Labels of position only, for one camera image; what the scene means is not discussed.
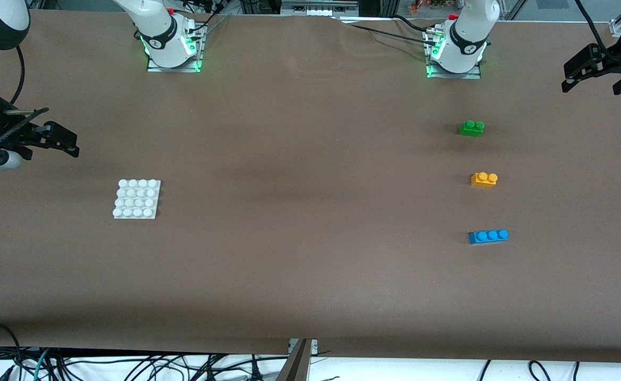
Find white studded base plate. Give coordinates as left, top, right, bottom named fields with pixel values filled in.
left=112, top=179, right=161, bottom=220

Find yellow two-stud block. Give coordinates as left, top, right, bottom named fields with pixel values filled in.
left=471, top=172, right=499, bottom=189

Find blue three-stud block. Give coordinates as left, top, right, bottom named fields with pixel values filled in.
left=469, top=229, right=509, bottom=245

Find white terminal strip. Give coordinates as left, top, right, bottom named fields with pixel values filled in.
left=280, top=0, right=360, bottom=17

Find brown table cover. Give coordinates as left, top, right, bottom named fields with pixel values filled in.
left=0, top=10, right=621, bottom=364

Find dark metal beam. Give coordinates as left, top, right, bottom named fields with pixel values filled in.
left=275, top=339, right=311, bottom=381

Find short black power cable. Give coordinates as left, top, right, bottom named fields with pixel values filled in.
left=391, top=14, right=430, bottom=32

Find long black power cable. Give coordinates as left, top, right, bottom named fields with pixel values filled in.
left=342, top=22, right=434, bottom=43

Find teal cable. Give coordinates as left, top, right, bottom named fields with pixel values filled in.
left=32, top=348, right=50, bottom=381

